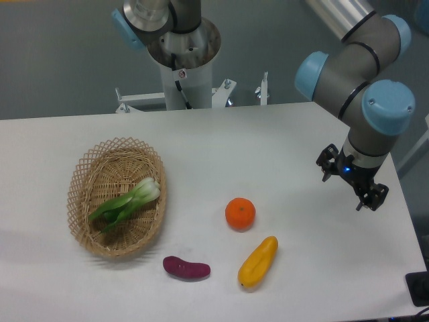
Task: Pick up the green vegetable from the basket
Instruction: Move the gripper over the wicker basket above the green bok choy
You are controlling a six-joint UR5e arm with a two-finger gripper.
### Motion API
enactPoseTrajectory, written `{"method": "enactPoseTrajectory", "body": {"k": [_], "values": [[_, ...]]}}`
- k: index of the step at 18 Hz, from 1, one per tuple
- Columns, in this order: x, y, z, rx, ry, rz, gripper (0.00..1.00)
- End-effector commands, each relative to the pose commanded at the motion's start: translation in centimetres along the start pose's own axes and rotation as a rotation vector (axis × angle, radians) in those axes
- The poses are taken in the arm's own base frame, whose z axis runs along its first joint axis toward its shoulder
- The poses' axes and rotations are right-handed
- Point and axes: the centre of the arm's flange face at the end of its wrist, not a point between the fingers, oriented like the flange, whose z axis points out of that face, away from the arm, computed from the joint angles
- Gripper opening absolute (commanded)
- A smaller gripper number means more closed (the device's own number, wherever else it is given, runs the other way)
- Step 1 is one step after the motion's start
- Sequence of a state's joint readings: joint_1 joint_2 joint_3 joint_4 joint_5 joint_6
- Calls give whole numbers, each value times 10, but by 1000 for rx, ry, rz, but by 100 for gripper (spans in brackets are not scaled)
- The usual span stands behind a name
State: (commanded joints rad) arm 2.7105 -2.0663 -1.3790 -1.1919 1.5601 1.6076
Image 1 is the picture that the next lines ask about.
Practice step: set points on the oval woven wicker basket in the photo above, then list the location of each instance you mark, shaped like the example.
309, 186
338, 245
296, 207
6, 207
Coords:
108, 170

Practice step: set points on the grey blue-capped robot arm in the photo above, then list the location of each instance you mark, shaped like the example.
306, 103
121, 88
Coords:
376, 111

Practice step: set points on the green bok choy vegetable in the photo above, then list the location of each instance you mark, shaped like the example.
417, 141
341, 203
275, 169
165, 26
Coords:
120, 208

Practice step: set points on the white metal frame leg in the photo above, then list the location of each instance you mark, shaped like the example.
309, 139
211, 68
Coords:
417, 151

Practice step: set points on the yellow mango fruit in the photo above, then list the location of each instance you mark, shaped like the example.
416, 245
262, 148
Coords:
256, 266

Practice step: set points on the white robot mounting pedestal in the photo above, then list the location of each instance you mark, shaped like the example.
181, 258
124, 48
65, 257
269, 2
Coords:
185, 62

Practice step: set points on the black device at table corner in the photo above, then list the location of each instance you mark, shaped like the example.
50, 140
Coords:
417, 283

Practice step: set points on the purple sweet potato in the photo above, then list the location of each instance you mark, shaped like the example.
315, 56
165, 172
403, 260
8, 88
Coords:
185, 270

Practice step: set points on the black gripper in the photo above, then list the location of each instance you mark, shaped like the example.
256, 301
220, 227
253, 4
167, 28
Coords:
370, 194

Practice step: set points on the orange mandarin fruit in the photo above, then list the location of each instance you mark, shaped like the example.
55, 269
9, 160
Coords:
240, 213

